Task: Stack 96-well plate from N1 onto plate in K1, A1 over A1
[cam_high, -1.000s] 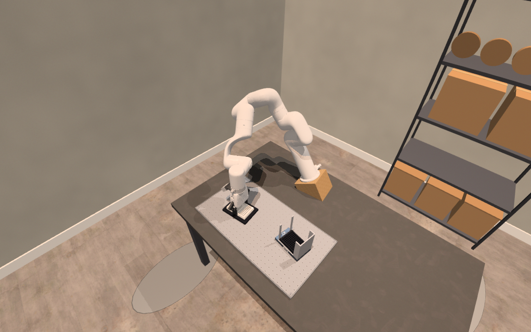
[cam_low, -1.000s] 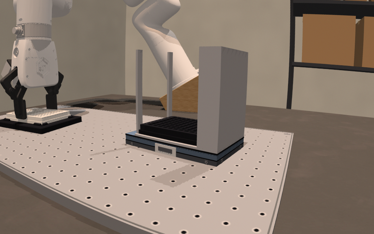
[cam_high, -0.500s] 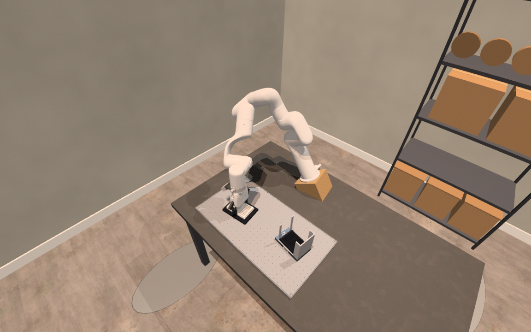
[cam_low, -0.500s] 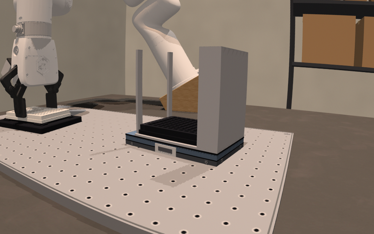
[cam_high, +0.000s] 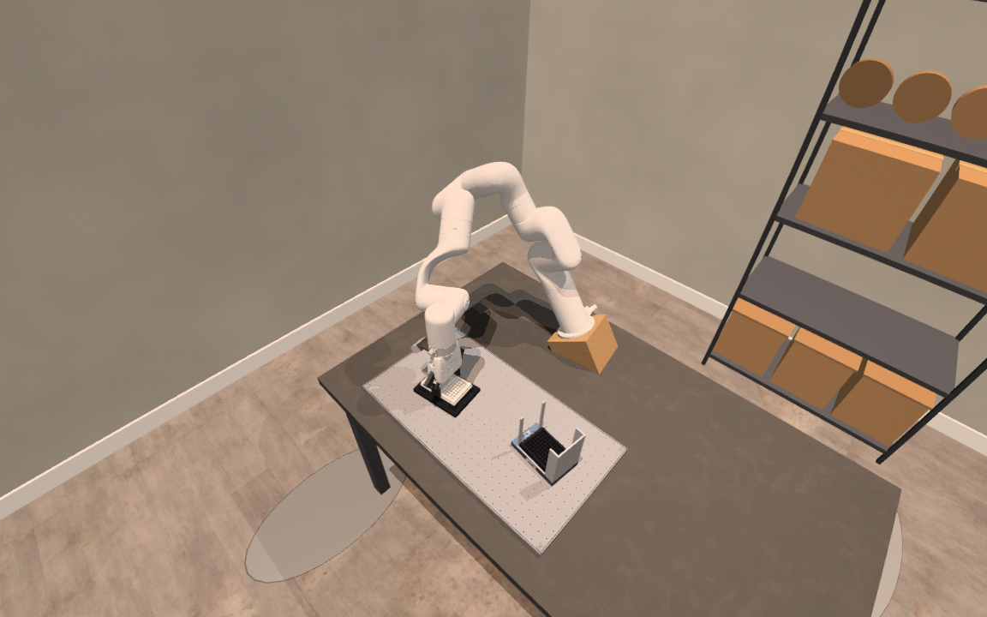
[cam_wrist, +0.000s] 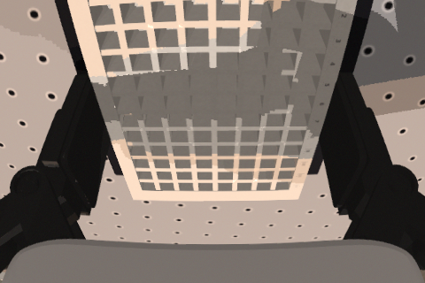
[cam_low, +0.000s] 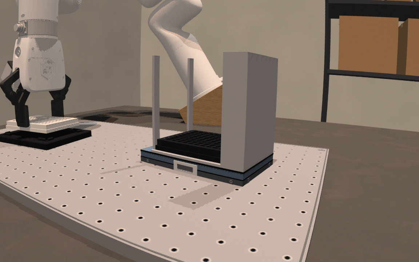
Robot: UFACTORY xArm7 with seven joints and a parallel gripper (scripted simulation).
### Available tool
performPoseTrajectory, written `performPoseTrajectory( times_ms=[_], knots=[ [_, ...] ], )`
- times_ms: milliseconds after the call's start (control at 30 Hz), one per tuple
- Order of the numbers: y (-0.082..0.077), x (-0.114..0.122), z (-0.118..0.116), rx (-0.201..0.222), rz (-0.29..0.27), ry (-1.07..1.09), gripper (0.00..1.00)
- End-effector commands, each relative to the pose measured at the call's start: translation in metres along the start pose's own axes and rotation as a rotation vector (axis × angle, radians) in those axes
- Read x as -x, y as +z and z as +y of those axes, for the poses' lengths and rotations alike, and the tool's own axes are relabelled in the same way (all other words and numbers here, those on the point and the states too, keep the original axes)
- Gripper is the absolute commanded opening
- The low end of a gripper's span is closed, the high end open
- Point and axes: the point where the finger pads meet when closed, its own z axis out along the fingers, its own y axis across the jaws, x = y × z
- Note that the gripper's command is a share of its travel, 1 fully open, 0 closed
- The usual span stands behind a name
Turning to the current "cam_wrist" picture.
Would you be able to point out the white perforated base plate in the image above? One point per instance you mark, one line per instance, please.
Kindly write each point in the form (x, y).
(37, 70)

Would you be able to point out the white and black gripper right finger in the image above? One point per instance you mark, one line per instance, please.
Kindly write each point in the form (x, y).
(362, 178)

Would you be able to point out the black flat square tray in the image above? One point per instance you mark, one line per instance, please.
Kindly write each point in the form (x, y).
(356, 35)

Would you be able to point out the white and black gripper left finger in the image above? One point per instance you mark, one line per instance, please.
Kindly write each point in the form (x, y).
(65, 182)

